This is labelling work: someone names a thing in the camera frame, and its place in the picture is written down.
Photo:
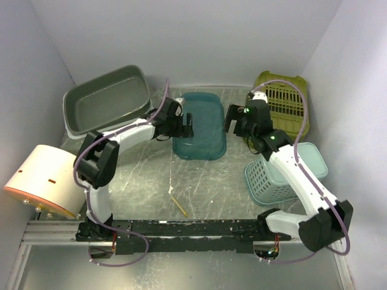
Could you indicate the teal transparent plastic tub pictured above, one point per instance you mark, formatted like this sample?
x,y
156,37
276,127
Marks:
x,y
209,140

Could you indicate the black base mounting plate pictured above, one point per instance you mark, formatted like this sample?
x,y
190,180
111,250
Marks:
x,y
153,236

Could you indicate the light blue perforated basket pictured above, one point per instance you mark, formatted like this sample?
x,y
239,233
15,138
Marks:
x,y
267,186

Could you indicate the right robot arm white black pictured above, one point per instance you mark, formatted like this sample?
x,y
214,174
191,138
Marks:
x,y
326,219

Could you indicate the grey plastic tub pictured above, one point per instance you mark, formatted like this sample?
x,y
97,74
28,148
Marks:
x,y
128,80

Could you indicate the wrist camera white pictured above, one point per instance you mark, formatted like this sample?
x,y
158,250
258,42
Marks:
x,y
180,102
259,95

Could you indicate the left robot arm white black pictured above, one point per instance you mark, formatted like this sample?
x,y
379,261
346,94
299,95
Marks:
x,y
96,161

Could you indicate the small wooden stick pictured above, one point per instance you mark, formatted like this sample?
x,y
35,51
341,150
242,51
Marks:
x,y
176,202

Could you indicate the cream cylindrical appliance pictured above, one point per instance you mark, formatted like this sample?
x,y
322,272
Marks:
x,y
45,181

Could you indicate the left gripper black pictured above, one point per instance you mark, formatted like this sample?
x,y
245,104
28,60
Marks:
x,y
185,132

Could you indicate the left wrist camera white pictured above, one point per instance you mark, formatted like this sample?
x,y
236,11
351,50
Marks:
x,y
180,102

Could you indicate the olive green plastic basket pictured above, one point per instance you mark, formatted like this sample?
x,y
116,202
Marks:
x,y
287,108

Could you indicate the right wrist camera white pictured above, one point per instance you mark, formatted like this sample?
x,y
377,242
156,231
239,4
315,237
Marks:
x,y
259,95

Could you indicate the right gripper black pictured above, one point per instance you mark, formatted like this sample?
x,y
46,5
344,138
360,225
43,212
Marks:
x,y
236,112

